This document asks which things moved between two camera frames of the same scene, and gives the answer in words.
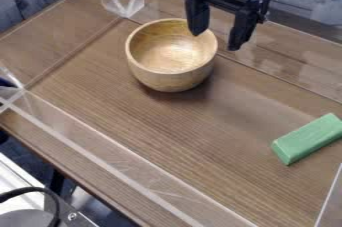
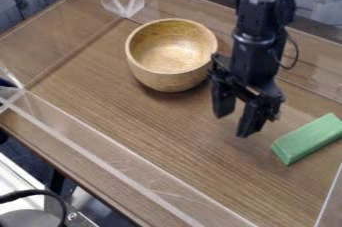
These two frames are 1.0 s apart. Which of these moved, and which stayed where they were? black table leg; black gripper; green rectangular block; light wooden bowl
Moved: black gripper
Stayed: black table leg; light wooden bowl; green rectangular block
